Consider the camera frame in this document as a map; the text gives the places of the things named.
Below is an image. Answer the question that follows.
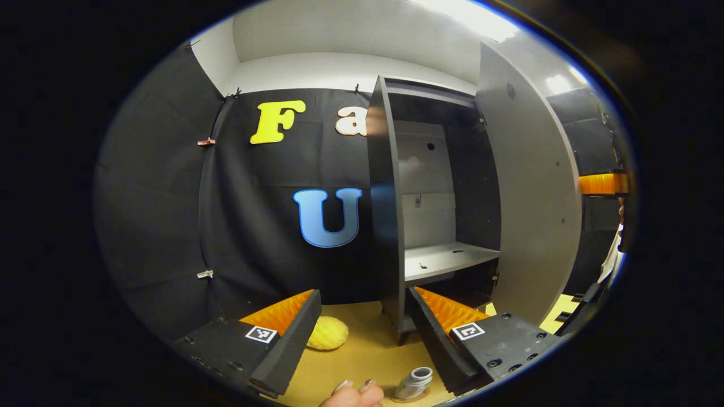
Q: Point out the white garment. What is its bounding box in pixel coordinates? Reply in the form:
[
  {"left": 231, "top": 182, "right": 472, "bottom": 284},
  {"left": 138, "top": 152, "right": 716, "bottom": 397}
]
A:
[{"left": 598, "top": 223, "right": 626, "bottom": 283}]

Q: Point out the small ceiling light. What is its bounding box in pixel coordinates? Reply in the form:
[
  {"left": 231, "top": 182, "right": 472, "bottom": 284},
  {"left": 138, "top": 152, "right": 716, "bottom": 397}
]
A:
[{"left": 545, "top": 67, "right": 590, "bottom": 95}]

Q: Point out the black backdrop cloth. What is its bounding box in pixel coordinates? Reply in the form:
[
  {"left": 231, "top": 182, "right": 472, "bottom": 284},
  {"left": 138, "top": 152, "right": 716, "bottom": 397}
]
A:
[{"left": 93, "top": 42, "right": 630, "bottom": 340}]

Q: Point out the yellow ribbed round object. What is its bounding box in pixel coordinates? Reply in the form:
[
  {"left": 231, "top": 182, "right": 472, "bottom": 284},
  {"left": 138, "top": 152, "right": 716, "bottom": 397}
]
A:
[{"left": 307, "top": 315, "right": 350, "bottom": 351}]

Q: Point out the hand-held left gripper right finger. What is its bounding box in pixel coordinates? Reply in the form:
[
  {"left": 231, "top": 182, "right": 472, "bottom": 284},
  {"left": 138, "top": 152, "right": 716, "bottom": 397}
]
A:
[{"left": 407, "top": 285, "right": 562, "bottom": 396}]

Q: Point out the white bottle green label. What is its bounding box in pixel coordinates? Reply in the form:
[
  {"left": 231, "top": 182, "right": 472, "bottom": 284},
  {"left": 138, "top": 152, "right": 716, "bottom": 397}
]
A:
[{"left": 394, "top": 366, "right": 434, "bottom": 400}]

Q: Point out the dark grey cabinet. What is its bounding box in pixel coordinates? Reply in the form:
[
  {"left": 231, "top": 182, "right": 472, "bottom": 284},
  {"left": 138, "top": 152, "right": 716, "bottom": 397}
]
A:
[{"left": 366, "top": 76, "right": 502, "bottom": 345}]

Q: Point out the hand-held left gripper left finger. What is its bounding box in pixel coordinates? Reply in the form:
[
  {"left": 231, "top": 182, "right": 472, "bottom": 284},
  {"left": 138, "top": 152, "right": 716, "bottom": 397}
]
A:
[{"left": 171, "top": 289, "right": 323, "bottom": 399}]

